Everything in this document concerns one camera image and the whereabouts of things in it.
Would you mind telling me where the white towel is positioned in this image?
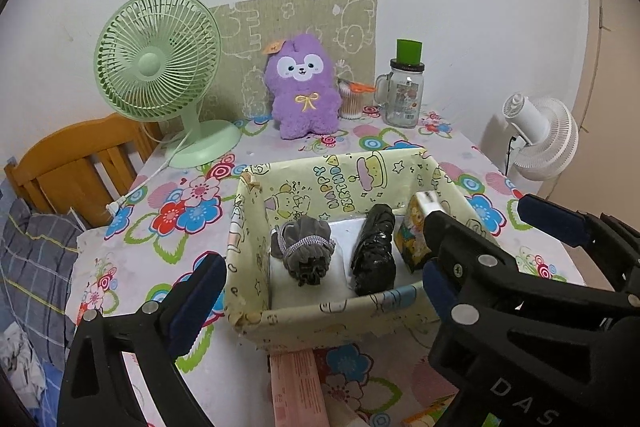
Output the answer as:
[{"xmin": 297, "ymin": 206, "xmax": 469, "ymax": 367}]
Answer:
[{"xmin": 269, "ymin": 216, "xmax": 397, "ymax": 310}]

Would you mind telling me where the grey drawstring pouch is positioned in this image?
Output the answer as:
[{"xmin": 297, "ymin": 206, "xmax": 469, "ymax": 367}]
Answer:
[{"xmin": 270, "ymin": 216, "xmax": 335, "ymax": 286}]

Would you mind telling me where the pink paper packet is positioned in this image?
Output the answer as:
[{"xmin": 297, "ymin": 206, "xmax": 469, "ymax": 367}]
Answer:
[{"xmin": 270, "ymin": 350, "xmax": 330, "ymax": 427}]

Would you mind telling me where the crumpled white grey cloth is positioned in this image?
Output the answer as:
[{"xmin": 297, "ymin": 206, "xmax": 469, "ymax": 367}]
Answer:
[{"xmin": 0, "ymin": 322, "xmax": 46, "ymax": 410}]

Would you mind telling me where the white standing fan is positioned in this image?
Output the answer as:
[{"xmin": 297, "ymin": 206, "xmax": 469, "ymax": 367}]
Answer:
[{"xmin": 502, "ymin": 92, "xmax": 579, "ymax": 182}]

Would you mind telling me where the yellow cartoon fabric storage box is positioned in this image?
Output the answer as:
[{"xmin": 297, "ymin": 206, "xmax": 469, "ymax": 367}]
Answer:
[{"xmin": 224, "ymin": 148, "xmax": 491, "ymax": 351}]

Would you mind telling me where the grey plaid pillow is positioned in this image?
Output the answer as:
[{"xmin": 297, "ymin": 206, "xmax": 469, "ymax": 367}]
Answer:
[{"xmin": 1, "ymin": 198, "xmax": 81, "ymax": 371}]

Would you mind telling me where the glass mason jar green lid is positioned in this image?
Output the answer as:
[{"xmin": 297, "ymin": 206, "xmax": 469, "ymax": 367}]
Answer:
[{"xmin": 373, "ymin": 39, "xmax": 425, "ymax": 128}]

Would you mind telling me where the floral tablecloth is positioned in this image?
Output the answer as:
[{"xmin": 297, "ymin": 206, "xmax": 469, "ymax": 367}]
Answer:
[{"xmin": 66, "ymin": 107, "xmax": 582, "ymax": 426}]

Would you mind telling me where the cotton swab jar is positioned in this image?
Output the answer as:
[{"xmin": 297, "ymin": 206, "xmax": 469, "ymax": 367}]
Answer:
[{"xmin": 336, "ymin": 78, "xmax": 376, "ymax": 119}]

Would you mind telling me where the purple plush toy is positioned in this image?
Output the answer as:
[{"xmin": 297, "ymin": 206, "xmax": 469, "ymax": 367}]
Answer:
[{"xmin": 264, "ymin": 34, "xmax": 342, "ymax": 140}]

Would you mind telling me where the green cartoon cardboard panel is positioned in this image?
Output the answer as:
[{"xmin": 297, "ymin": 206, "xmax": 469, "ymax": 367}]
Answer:
[{"xmin": 201, "ymin": 0, "xmax": 378, "ymax": 121}]

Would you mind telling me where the green desk fan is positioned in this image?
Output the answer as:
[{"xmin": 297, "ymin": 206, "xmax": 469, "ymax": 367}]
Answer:
[{"xmin": 93, "ymin": 0, "xmax": 241, "ymax": 168}]

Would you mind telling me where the white fan power cable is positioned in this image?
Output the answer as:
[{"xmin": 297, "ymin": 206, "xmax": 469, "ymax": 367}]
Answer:
[{"xmin": 105, "ymin": 131, "xmax": 194, "ymax": 217}]

